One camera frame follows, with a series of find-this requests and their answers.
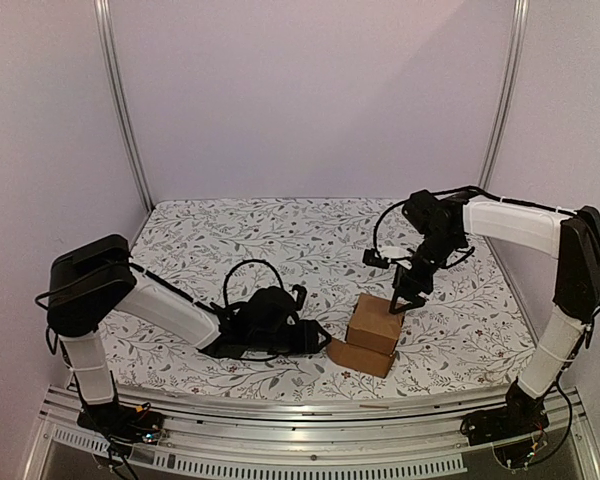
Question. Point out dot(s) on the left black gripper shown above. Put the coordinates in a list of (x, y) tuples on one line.
[(307, 341)]

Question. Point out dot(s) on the aluminium front rail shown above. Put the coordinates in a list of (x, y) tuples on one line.
[(210, 437)]

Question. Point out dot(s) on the brown cardboard box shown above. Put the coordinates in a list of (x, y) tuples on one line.
[(371, 338)]

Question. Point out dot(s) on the left aluminium frame post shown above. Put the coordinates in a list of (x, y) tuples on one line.
[(104, 22)]

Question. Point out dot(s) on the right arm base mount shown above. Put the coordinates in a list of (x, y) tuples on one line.
[(505, 420)]

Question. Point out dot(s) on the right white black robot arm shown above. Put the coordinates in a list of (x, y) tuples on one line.
[(446, 219)]

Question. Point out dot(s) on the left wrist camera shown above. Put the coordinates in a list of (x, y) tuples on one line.
[(300, 292)]

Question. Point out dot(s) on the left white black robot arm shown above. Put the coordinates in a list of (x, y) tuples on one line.
[(90, 282)]

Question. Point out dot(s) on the right aluminium frame post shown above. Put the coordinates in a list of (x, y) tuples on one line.
[(503, 107)]

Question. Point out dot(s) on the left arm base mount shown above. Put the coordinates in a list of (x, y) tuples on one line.
[(120, 423)]

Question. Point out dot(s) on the floral patterned table mat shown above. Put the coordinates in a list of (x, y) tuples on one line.
[(470, 334)]

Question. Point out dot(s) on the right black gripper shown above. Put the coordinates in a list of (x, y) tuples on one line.
[(413, 279)]

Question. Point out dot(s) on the aluminium frame post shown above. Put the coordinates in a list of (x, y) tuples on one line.
[(503, 107), (104, 22)]

